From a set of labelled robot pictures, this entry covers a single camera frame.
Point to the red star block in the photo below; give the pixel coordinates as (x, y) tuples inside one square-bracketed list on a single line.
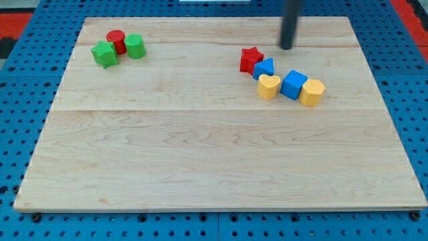
[(249, 58)]

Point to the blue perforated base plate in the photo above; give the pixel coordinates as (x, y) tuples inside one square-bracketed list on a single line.
[(32, 74)]

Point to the yellow hexagon block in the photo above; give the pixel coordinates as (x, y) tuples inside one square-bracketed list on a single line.
[(311, 92)]

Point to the blue cube block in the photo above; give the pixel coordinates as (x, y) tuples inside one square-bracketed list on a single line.
[(292, 84)]

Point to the blue triangle block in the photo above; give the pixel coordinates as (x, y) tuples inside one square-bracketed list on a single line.
[(263, 67)]

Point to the green cylinder block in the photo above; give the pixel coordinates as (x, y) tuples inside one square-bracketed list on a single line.
[(135, 46)]

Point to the green star block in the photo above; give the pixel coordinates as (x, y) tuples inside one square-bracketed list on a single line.
[(104, 54)]

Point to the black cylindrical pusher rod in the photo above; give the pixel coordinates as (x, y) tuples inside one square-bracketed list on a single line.
[(292, 10)]

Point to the yellow heart block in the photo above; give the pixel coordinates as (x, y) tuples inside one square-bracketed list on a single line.
[(268, 86)]

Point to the red cylinder block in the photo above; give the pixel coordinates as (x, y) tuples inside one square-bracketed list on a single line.
[(117, 38)]

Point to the light wooden board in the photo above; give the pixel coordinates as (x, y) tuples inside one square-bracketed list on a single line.
[(183, 130)]

